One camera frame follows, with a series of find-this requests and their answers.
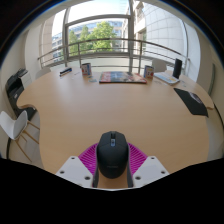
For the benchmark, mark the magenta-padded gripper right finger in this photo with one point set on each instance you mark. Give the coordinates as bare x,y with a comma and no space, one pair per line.
146,168

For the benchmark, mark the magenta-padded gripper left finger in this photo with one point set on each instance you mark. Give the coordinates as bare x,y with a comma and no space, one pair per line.
75,168

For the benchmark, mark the black computer mouse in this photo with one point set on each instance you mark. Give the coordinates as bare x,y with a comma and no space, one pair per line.
112,156

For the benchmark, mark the black mouse pad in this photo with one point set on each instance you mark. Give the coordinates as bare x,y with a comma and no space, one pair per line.
191,102

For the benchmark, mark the white chair with wooden legs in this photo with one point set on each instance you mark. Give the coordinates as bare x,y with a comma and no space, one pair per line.
11,125

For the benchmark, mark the red magazine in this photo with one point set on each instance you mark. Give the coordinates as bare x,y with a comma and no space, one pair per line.
121,77

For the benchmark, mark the blue stapler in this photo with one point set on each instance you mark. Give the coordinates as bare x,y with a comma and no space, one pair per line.
66,71

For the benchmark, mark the black office printer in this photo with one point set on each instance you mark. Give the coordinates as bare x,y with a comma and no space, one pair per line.
15,90

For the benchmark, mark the small printed cup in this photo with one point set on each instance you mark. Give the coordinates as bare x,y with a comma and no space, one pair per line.
86,69

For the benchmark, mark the black cylindrical speaker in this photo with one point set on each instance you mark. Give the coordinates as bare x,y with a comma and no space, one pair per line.
177,68

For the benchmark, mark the metal balcony railing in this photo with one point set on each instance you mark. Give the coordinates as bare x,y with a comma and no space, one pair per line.
131,55

